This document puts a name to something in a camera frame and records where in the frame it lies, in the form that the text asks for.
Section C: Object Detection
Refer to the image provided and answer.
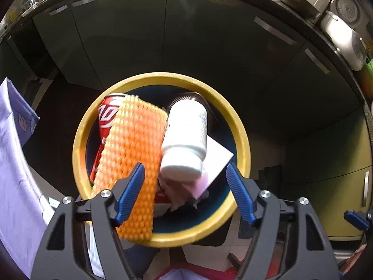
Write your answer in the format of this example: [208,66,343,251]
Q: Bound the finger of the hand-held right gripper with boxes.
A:
[344,209,373,238]

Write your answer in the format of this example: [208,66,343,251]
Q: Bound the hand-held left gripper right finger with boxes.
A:
[226,163,342,280]

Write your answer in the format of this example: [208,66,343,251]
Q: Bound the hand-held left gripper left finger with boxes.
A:
[32,163,145,280]

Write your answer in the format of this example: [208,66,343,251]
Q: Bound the orange foam net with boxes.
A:
[91,95,168,242]

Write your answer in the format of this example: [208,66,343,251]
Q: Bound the yellow-rimmed trash bin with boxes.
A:
[72,72,251,248]

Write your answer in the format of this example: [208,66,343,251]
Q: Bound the white plastic bottle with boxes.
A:
[160,101,208,181]

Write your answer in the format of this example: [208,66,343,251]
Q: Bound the red soda can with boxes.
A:
[90,93,129,181]

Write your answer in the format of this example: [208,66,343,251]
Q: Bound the brown plastic tray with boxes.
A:
[167,92,211,116]

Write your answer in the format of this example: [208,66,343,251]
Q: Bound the pink white paper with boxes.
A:
[178,136,235,202]

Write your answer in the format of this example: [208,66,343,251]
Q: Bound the white paper towel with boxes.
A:
[159,181,210,212]

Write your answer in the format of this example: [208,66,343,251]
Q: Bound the purple floral tablecloth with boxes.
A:
[0,77,56,280]

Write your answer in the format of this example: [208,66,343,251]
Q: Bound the dark lower cabinets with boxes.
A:
[0,0,373,240]

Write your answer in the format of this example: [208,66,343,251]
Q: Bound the white rice cooker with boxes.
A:
[321,10,368,70]

